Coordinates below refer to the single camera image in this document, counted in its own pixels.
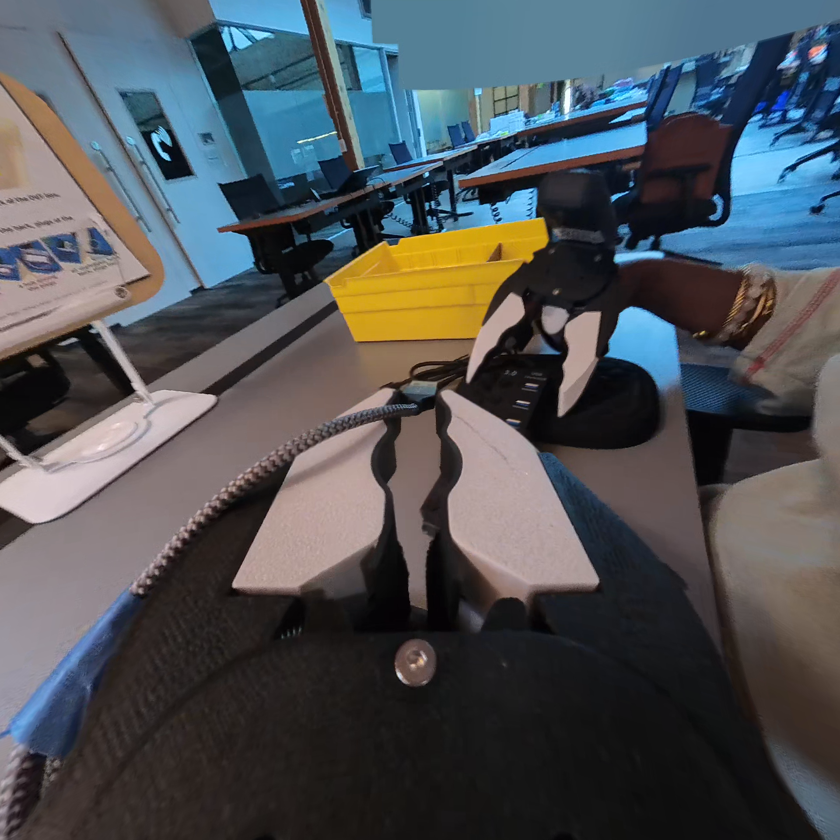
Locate instruction sign board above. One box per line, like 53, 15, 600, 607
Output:
0, 71, 165, 362

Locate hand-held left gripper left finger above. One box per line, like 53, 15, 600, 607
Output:
231, 387, 413, 626

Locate wooden pillar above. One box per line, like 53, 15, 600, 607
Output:
301, 0, 366, 173

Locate black hub cable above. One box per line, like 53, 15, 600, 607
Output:
384, 356, 475, 396

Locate white door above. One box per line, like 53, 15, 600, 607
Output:
58, 31, 206, 298

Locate brown backed office chair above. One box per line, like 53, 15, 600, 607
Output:
613, 110, 736, 253

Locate yellow plastic bin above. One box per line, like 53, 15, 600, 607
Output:
324, 218, 550, 343

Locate person's right forearm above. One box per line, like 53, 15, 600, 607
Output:
728, 266, 840, 417

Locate white sign stand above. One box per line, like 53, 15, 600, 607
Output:
0, 318, 219, 526

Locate grey braided usb cable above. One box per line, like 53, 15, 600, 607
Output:
0, 379, 439, 840

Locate wood edged office desk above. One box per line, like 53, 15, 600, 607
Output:
218, 161, 448, 296
458, 121, 649, 204

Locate black usb hub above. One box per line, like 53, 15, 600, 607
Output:
455, 356, 573, 435

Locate blue tape strip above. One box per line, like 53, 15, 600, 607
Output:
0, 587, 147, 759

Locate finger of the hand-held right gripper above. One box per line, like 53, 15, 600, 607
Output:
465, 290, 534, 386
556, 308, 605, 417

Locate black office chair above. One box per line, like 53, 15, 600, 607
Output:
218, 173, 336, 293

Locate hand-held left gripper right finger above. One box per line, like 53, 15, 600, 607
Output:
422, 390, 601, 632

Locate gold bracelets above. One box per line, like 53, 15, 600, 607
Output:
692, 262, 779, 350

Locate black mesh chair seat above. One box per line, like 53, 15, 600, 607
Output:
679, 363, 815, 488

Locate person's right hand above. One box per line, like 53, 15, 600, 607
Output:
613, 258, 741, 342

